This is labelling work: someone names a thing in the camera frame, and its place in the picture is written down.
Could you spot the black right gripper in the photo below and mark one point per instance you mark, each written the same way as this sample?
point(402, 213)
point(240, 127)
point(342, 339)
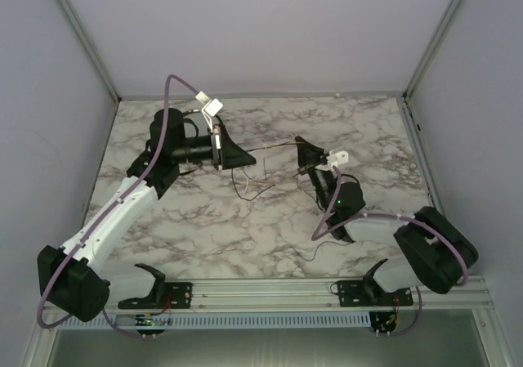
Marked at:
point(308, 154)

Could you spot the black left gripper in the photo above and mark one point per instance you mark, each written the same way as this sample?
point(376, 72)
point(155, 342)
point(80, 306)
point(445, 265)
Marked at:
point(224, 151)

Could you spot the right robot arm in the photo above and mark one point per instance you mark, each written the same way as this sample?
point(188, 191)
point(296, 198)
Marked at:
point(434, 253)

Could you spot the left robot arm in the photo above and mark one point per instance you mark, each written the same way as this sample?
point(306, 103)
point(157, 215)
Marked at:
point(71, 277)

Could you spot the round brown-rimmed white dish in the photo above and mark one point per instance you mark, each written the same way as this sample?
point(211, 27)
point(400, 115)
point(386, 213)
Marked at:
point(196, 125)

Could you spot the right controller board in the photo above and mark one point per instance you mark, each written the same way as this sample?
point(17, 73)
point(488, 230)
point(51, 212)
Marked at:
point(385, 323)

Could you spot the controller board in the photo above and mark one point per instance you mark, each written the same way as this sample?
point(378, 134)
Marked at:
point(151, 326)
point(385, 323)

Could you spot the left controller board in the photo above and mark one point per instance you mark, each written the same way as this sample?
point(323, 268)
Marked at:
point(151, 326)

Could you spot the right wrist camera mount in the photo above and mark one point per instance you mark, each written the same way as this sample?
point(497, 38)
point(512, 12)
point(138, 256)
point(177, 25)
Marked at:
point(336, 159)

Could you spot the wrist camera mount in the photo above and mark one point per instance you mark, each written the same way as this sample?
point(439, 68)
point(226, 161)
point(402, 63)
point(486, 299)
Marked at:
point(336, 159)
point(210, 107)

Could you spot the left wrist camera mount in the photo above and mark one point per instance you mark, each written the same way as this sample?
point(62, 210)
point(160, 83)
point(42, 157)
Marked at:
point(210, 107)

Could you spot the aluminium back frame rail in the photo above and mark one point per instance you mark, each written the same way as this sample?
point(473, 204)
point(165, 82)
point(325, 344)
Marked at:
point(264, 95)

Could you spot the front aluminium rail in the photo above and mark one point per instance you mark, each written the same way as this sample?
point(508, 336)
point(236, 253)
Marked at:
point(312, 294)

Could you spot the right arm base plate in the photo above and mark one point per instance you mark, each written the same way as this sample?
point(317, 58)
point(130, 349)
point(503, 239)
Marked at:
point(363, 293)

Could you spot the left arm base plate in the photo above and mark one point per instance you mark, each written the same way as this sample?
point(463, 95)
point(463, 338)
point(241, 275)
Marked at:
point(169, 295)

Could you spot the right aluminium frame post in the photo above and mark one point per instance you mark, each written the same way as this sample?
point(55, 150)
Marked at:
point(440, 33)

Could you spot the aluminium frame post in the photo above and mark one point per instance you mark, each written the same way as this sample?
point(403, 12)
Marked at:
point(440, 33)
point(89, 47)

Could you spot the left aluminium frame post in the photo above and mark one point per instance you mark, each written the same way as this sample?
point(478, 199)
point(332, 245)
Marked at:
point(89, 47)

